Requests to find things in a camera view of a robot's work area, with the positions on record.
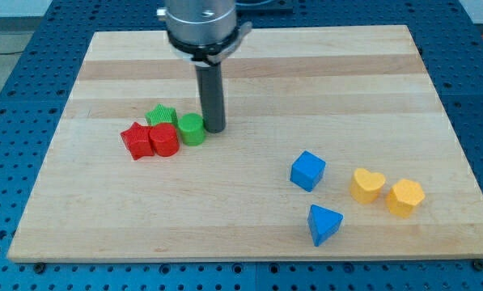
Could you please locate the blue cube block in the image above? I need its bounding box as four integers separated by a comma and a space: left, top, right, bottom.
290, 151, 327, 192

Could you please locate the yellow heart block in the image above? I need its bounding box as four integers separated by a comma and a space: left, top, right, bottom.
350, 168, 386, 205

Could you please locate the green cylinder block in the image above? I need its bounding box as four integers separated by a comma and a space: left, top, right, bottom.
178, 113, 205, 146

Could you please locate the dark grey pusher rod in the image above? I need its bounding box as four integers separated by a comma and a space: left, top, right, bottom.
195, 64, 226, 133

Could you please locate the red cylinder block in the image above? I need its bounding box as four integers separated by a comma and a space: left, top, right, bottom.
149, 123, 180, 157

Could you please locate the green star block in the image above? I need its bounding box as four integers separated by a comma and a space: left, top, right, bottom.
145, 103, 178, 126

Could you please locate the wooden board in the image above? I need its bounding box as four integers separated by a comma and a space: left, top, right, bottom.
7, 25, 483, 263

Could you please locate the red star block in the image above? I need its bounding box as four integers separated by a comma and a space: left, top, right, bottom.
120, 122, 155, 160

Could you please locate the blue triangle block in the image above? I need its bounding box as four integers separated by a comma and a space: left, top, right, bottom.
307, 205, 344, 247

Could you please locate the yellow hexagon block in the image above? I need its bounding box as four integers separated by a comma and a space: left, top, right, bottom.
385, 179, 426, 218

